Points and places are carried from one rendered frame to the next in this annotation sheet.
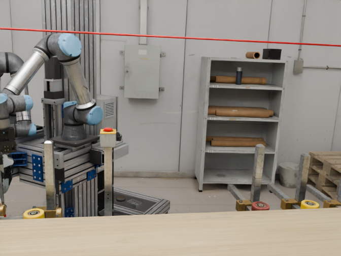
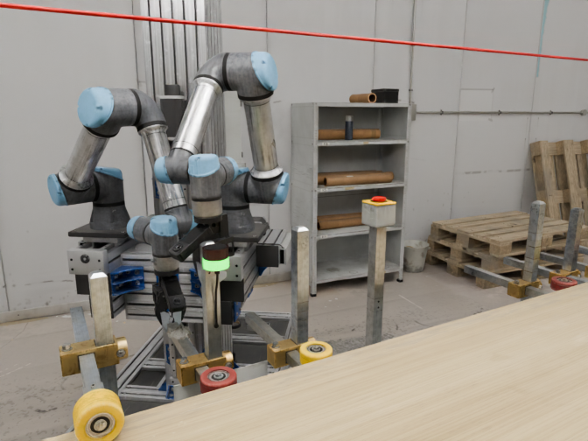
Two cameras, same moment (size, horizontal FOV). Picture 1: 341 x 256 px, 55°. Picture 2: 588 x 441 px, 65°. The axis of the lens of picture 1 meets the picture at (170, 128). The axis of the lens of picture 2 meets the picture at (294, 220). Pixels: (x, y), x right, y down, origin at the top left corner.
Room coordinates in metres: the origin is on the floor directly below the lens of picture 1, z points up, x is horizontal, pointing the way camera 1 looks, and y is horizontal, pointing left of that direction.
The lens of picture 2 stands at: (0.30, 0.94, 1.46)
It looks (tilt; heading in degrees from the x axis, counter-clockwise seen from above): 13 degrees down; 341
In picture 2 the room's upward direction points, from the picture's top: straight up
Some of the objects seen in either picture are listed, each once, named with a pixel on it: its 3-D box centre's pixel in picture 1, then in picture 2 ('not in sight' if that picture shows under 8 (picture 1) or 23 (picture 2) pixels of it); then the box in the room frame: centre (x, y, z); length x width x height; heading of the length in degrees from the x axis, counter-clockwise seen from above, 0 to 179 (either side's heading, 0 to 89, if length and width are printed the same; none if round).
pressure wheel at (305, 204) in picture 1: (308, 213); not in sight; (1.46, -0.68, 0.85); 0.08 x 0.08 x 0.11
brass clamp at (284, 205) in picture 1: (295, 204); (564, 276); (1.61, -0.67, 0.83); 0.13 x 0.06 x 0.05; 100
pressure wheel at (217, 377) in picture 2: not in sight; (219, 396); (1.21, 0.80, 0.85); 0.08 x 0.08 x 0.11
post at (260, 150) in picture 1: (256, 189); (531, 263); (1.58, -0.45, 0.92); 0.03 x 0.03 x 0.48; 10
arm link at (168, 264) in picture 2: not in sight; (164, 262); (1.64, 0.87, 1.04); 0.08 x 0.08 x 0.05
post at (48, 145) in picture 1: (50, 190); (299, 311); (1.41, 0.54, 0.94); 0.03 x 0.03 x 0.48; 10
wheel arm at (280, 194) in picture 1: (287, 201); (551, 274); (1.66, -0.65, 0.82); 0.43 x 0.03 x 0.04; 10
